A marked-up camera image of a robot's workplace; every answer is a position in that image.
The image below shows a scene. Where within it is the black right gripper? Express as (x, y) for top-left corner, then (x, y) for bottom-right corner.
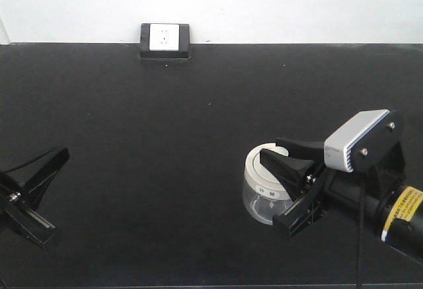
(259, 137), (336, 240)

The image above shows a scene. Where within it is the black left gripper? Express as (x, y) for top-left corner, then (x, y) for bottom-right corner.
(1, 145), (69, 249)

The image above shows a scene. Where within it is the glass jar with white lid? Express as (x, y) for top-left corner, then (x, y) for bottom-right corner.
(243, 143), (293, 226)

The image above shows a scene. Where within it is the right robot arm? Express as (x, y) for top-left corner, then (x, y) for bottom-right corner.
(259, 142), (422, 263)

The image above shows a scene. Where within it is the white power socket black base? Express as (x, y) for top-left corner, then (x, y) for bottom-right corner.
(139, 23), (191, 60)

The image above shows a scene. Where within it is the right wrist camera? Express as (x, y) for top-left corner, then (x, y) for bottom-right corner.
(323, 109), (404, 173)

